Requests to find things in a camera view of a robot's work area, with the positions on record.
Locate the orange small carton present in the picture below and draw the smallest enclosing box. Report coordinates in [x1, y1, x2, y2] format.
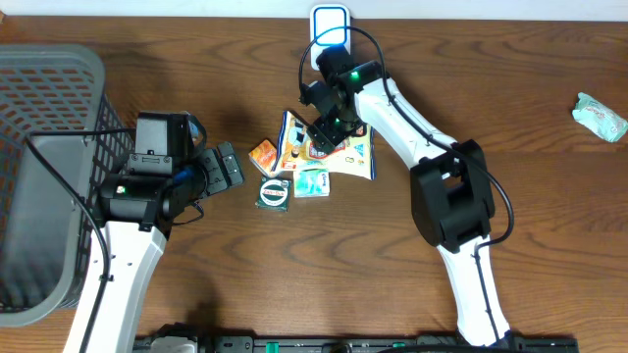
[248, 139, 282, 178]

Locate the yellow snack bag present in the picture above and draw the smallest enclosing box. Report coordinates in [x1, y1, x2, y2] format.
[273, 111, 376, 180]

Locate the round tape roll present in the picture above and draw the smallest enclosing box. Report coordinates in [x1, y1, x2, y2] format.
[255, 176, 291, 212]

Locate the teal small carton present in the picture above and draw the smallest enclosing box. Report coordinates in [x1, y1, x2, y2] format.
[293, 169, 331, 198]

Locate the mint green pack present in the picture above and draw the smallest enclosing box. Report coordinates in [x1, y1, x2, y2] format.
[572, 92, 627, 143]

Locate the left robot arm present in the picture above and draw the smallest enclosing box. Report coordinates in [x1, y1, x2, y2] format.
[64, 112, 244, 352]

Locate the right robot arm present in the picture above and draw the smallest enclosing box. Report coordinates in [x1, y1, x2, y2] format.
[301, 45, 510, 346]

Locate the white barcode scanner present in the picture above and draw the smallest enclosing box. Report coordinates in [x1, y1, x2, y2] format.
[310, 4, 350, 67]

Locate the grey plastic shopping basket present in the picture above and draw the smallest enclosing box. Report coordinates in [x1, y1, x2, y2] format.
[1, 44, 133, 328]

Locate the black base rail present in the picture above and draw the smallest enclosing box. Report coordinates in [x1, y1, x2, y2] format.
[131, 333, 581, 353]

